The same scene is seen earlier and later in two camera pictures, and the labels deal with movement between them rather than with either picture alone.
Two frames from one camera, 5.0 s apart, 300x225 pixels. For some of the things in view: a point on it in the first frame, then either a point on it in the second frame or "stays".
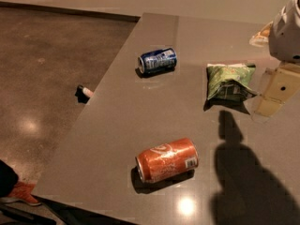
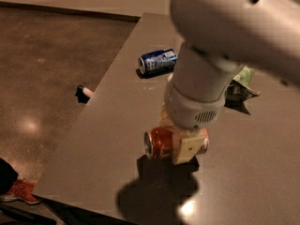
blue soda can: x=157 y=61 stays
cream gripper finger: x=277 y=86 to x=187 y=149
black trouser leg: x=8 y=178 stays
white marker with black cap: x=86 y=91 stays
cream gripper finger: x=261 y=38 to x=164 y=119
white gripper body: x=286 y=37 to x=191 y=111
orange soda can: x=158 y=161 to x=165 y=142
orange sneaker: x=21 y=192 stays
